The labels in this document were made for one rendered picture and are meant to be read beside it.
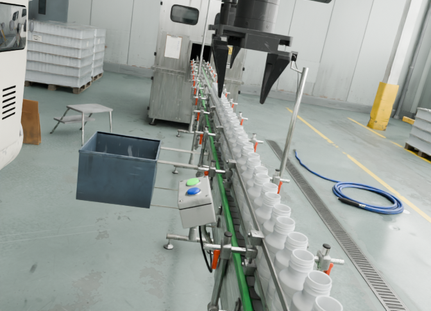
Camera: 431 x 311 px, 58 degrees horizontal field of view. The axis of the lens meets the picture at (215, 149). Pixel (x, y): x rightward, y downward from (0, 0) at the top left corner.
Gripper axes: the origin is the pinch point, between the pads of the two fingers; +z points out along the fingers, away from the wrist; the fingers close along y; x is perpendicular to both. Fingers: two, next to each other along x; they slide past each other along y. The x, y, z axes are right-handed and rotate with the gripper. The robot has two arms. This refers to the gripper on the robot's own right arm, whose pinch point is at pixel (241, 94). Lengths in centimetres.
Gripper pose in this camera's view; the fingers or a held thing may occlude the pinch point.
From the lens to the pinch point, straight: 57.3
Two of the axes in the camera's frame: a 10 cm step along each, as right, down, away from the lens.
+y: 9.8, 1.3, 1.2
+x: -0.8, -2.9, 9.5
